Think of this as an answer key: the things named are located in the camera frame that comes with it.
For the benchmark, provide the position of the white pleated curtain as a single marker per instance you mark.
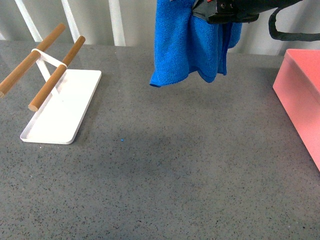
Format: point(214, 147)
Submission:
point(131, 23)

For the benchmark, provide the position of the pink plastic box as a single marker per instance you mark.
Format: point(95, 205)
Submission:
point(297, 86)

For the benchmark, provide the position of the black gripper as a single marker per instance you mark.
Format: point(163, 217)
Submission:
point(235, 11)

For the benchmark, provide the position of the white towel rack stand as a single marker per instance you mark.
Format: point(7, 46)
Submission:
point(61, 104)

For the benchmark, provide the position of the blue microfiber towel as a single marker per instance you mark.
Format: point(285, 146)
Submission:
point(184, 43)

